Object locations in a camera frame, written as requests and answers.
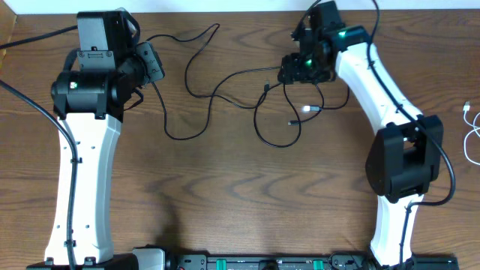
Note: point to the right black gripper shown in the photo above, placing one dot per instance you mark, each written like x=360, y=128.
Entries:
x=290, y=65

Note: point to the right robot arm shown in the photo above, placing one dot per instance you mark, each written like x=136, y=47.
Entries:
x=405, y=155

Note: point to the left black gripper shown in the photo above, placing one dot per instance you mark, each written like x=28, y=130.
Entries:
x=157, y=68

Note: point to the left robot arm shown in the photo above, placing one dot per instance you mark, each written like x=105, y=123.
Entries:
x=90, y=97

